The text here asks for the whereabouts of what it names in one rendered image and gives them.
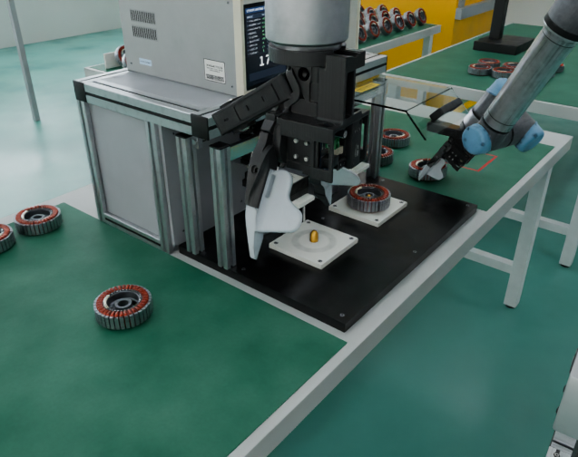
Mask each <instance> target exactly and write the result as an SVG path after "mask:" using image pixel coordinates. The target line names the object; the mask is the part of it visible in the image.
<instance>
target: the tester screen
mask: <svg viewBox="0 0 578 457"><path fill-rule="evenodd" d="M245 18H246V44H247V69H248V87H250V86H252V85H255V84H258V83H263V82H266V81H269V80H271V79H272V78H274V77H276V76H277V75H279V74H281V73H284V72H286V71H287V65H286V71H284V72H281V73H275V74H272V75H270V76H267V77H264V78H260V79H258V80H255V81H252V82H250V74H251V73H255V72H259V71H262V70H266V69H269V68H271V67H275V66H278V65H280V64H277V63H273V64H270V65H267V66H263V67H260V68H259V56H261V55H263V54H267V53H269V40H268V39H267V38H266V32H265V5H262V6H256V7H252V8H246V9H245Z"/></svg>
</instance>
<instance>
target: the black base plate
mask: <svg viewBox="0 0 578 457"><path fill-rule="evenodd" d="M358 176H359V178H360V183H359V184H362V183H363V184H365V183H366V184H368V183H369V184H371V183H372V184H376V185H379V186H382V187H384V188H386V189H388V190H389V191H390V193H391V197H392V198H395V199H400V200H403V201H406V202H407V206H406V207H405V208H403V209H401V210H400V211H399V212H398V213H397V214H396V215H394V216H393V217H392V218H390V219H389V220H387V221H386V222H385V223H383V224H382V225H381V226H379V227H375V226H372V225H369V224H367V223H365V222H362V221H359V220H356V219H352V218H350V217H347V216H344V215H341V214H338V213H336V212H333V211H331V210H328V206H326V205H325V204H324V203H323V202H322V201H321V200H320V199H317V198H315V199H314V200H312V201H311V202H310V203H308V204H307V205H306V220H307V219H308V220H311V221H314V222H316V223H318V224H321V225H324V226H326V227H329V228H332V229H335V230H338V231H340V232H343V233H346V234H348V235H350V236H353V237H356V238H358V243H357V244H355V245H354V246H353V247H351V248H350V249H348V250H347V251H346V252H344V253H343V254H342V255H340V256H339V257H337V258H336V259H334V260H333V261H332V262H330V263H329V264H328V265H326V266H325V267H324V268H322V269H319V268H317V267H313V266H311V265H309V264H307V263H305V262H302V261H300V260H298V259H295V258H292V257H290V256H288V255H285V254H283V253H281V252H278V251H277V250H275V249H272V248H270V247H269V243H270V242H272V241H273V240H275V239H276V238H279V237H280V236H282V235H283V234H285V233H278V232H269V233H268V234H266V235H263V243H262V246H261V249H260V253H259V257H258V259H253V258H251V257H250V251H249V243H248V236H247V227H246V217H245V212H246V210H243V211H242V212H240V213H238V214H236V215H234V232H235V249H236V265H235V266H230V269H228V270H227V269H225V268H224V267H219V266H218V255H217V243H216V230H215V226H214V227H212V228H209V229H207V230H205V231H203V237H204V247H205V250H203V251H199V252H200V253H199V254H197V255H194V254H192V252H189V251H187V244H186V241H185V242H183V243H181V244H180V245H179V252H180V253H181V254H183V255H184V256H186V257H188V258H191V259H193V260H196V261H198V262H200V263H202V264H203V265H205V266H207V267H210V268H212V269H214V270H216V271H218V272H220V273H221V274H223V275H226V276H228V277H231V278H233V279H235V280H237V281H239V282H241V283H242V284H244V285H246V286H248V287H251V288H253V289H256V290H258V291H259V292H261V293H263V294H265V295H267V296H269V297H272V298H274V299H276V300H278V301H279V302H281V303H283V304H285V305H288V306H291V307H293V308H295V309H297V310H298V311H300V312H302V313H304V314H306V315H308V316H311V317H313V318H315V319H317V320H319V321H321V322H323V323H325V324H327V325H329V326H332V327H334V328H336V329H337V330H339V331H341V332H343V333H345V332H347V331H348V330H349V329H350V328H351V327H352V326H353V325H354V324H355V323H356V322H357V321H358V320H359V319H360V318H361V317H362V316H363V315H364V314H365V313H366V312H367V311H369V310H370V309H371V308H372V307H373V306H374V305H375V304H376V303H377V302H378V301H380V300H381V299H382V298H383V297H384V296H385V295H386V294H387V293H388V292H389V291H391V290H392V289H393V288H394V287H395V286H396V285H397V284H398V283H399V282H400V281H402V280H403V279H404V278H405V277H406V276H407V275H408V274H409V273H410V272H411V271H413V270H414V269H415V268H416V267H417V266H418V265H419V264H420V263H421V262H422V261H423V260H425V259H426V258H427V257H428V256H429V255H430V254H431V253H432V252H433V251H434V250H436V249H437V248H438V247H439V246H440V245H441V244H442V243H443V242H444V241H445V240H447V239H448V238H449V237H450V236H451V235H452V234H453V233H454V232H455V231H456V230H458V229H459V228H460V227H461V226H462V225H463V224H464V223H465V222H466V221H467V220H469V219H470V218H471V217H472V216H473V215H474V214H475V213H476V210H477V205H475V204H473V203H469V202H466V201H463V200H460V199H454V198H451V197H448V196H445V195H442V194H438V193H435V192H433V191H429V190H423V189H420V188H418V187H414V186H411V185H407V184H405V183H402V182H398V181H395V180H390V179H387V178H383V177H380V176H377V177H376V178H374V179H373V178H371V176H369V177H368V176H366V172H364V171H362V172H360V173H359V175H358ZM351 187H352V186H345V185H338V191H337V192H335V193H334V194H332V198H331V204H333V203H335V202H336V201H338V200H340V199H342V198H343V197H345V196H347V194H348V189H350V188H351ZM331 204H330V205H331Z"/></svg>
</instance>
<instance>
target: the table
mask: <svg viewBox="0 0 578 457"><path fill-rule="evenodd" d="M362 12H364V15H363V14H362ZM375 12H376V11H375V10H374V9H373V8H372V7H371V6H370V7H368V8H366V9H364V7H363V6H362V5H360V18H359V34H358V49H359V50H366V52H368V53H381V52H384V51H386V50H389V49H392V48H395V47H398V46H400V45H403V44H408V43H411V42H414V41H416V40H419V39H422V38H424V42H423V50H422V57H423V56H425V55H428V54H430V53H431V51H432V43H433V36H434V34H438V33H440V32H441V24H426V12H425V11H424V9H423V8H418V9H417V10H416V11H415V15H414V14H413V13H412V12H411V11H407V12H405V13H404V16H403V18H402V16H401V15H402V14H400V13H401V12H400V10H399V9H398V8H397V7H394V8H392V9H390V11H389V13H388V10H387V7H386V6H385V5H383V4H381V5H379V6H378V7H377V14H378V19H377V16H376V13H375ZM364 16H365V17H366V23H365V21H364V20H363V18H364ZM390 18H391V22H390V20H389V19H390ZM403 19H404V20H403ZM403 21H404V22H403ZM377 22H378V25H377ZM362 25H365V26H366V30H365V29H364V27H363V26H362ZM405 25H406V26H405ZM392 26H393V28H394V30H392ZM380 32H381V33H380ZM367 35H368V37H367ZM360 36H361V37H360ZM122 53H123V54H122ZM114 56H115V60H116V62H117V63H118V64H119V65H120V66H118V67H113V68H110V69H105V64H104V63H101V64H97V65H93V66H89V67H84V73H85V77H89V76H93V75H96V74H100V73H108V72H111V71H116V70H120V69H123V68H124V67H125V68H127V62H126V55H125V49H124V44H123V45H121V46H119V47H118V48H116V50H115V53H114ZM122 66H123V67H122Z"/></svg>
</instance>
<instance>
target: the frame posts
mask: <svg viewBox="0 0 578 457"><path fill-rule="evenodd" d="M384 119H385V108H384V107H379V106H375V105H371V112H370V124H369V136H368V149H367V163H368V164H369V168H367V173H366V176H368V177H369V176H371V178H373V179H374V178H376V177H377V176H379V172H380V161H381V151H382V140H383V129H384ZM175 139H176V147H177V156H178V165H179V174H180V183H181V200H182V208H183V217H184V227H185V235H186V244H187V251H189V252H192V254H194V255H197V254H199V253H200V252H199V251H203V250H205V247H204V237H203V226H202V215H201V194H200V184H199V173H198V162H197V151H196V148H193V144H192V135H190V134H187V133H183V132H180V133H177V134H175ZM209 147H210V156H211V180H212V193H213V205H214V218H215V230H216V243H217V255H218V266H219V267H224V268H225V269H227V270H228V269H230V266H235V265H236V249H235V232H234V215H233V198H232V181H231V165H230V144H228V143H225V142H222V141H218V142H215V143H213V144H211V145H209Z"/></svg>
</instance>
